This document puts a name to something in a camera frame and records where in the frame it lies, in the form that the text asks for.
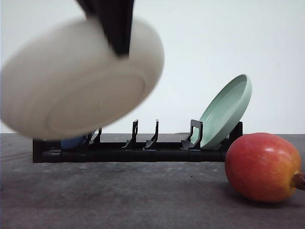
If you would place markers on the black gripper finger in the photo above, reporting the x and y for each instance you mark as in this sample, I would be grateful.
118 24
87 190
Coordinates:
115 17

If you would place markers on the white plate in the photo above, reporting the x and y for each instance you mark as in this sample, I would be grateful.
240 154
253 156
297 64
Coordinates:
66 80

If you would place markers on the blue plate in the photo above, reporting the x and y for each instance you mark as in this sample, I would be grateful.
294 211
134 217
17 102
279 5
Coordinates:
72 142

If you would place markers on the green plate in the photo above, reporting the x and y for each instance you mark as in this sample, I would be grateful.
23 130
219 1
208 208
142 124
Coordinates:
225 112

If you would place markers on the black dish rack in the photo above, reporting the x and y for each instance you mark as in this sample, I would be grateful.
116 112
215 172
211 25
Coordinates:
137 148

